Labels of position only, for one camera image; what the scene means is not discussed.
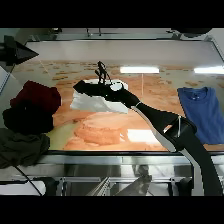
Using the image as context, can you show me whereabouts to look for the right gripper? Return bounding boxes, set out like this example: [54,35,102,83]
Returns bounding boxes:
[72,79,113,101]

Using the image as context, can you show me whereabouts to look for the white garment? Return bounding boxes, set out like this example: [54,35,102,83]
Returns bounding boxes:
[69,78,131,115]

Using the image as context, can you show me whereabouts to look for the dark red garment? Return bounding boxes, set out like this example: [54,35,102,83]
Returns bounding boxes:
[9,80,63,115]

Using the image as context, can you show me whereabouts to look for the black garment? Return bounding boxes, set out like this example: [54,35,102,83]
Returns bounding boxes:
[2,99,55,136]

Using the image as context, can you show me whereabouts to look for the dark grey garment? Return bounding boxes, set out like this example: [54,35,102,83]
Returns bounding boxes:
[0,127,51,170]

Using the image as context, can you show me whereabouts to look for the blue T-shirt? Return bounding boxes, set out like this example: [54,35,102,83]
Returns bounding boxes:
[176,86,224,146]

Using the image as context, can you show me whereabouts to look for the silver frame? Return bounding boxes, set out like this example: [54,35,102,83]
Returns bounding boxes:
[0,150,224,197]

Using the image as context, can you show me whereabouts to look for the black cable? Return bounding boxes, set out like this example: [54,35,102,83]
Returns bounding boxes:
[13,164,44,197]

